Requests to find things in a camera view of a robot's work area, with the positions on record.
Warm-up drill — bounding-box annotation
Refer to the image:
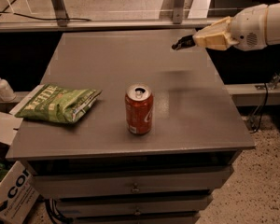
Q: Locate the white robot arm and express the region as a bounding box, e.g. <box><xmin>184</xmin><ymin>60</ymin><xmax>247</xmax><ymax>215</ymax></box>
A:
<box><xmin>193</xmin><ymin>3</ymin><xmax>280</xmax><ymax>51</ymax></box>

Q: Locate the metal frame rail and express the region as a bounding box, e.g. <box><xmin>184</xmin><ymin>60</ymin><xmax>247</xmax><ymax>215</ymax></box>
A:
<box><xmin>0</xmin><ymin>0</ymin><xmax>280</xmax><ymax>34</ymax></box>

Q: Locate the black rxbar chocolate wrapper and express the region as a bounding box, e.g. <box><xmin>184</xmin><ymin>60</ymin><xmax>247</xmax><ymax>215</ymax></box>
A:
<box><xmin>172</xmin><ymin>35</ymin><xmax>195</xmax><ymax>50</ymax></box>

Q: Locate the green kettle chips bag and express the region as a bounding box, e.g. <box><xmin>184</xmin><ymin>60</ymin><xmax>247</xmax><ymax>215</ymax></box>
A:
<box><xmin>12</xmin><ymin>84</ymin><xmax>101</xmax><ymax>124</ymax></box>

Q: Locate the white cardboard box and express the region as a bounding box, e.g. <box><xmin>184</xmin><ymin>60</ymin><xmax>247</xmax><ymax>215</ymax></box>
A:
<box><xmin>0</xmin><ymin>112</ymin><xmax>39</xmax><ymax>224</ymax></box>

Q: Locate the white pump sanitizer bottle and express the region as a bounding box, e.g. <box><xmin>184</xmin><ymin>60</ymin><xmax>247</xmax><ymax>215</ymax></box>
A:
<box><xmin>0</xmin><ymin>78</ymin><xmax>16</xmax><ymax>102</ymax></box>

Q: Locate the red coke can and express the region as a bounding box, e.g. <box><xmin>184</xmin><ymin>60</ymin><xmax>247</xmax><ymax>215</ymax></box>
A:
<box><xmin>125</xmin><ymin>83</ymin><xmax>154</xmax><ymax>135</ymax></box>

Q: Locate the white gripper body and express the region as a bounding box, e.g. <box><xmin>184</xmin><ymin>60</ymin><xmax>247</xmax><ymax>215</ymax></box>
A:
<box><xmin>231</xmin><ymin>5</ymin><xmax>268</xmax><ymax>51</ymax></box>

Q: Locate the grey drawer cabinet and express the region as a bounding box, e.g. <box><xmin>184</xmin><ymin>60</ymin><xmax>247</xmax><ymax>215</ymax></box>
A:
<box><xmin>7</xmin><ymin>30</ymin><xmax>254</xmax><ymax>224</ymax></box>

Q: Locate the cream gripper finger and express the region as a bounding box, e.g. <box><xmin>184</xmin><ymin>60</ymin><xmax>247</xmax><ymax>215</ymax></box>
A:
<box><xmin>193</xmin><ymin>32</ymin><xmax>238</xmax><ymax>50</ymax></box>
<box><xmin>195</xmin><ymin>16</ymin><xmax>232</xmax><ymax>36</ymax></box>

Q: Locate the black cable on floor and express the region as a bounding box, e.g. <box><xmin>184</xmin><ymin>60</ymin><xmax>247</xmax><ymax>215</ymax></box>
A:
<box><xmin>0</xmin><ymin>0</ymin><xmax>92</xmax><ymax>22</ymax></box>

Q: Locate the black cable under cabinet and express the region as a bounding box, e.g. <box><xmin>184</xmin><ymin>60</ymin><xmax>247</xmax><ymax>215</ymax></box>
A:
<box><xmin>44</xmin><ymin>199</ymin><xmax>74</xmax><ymax>224</ymax></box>

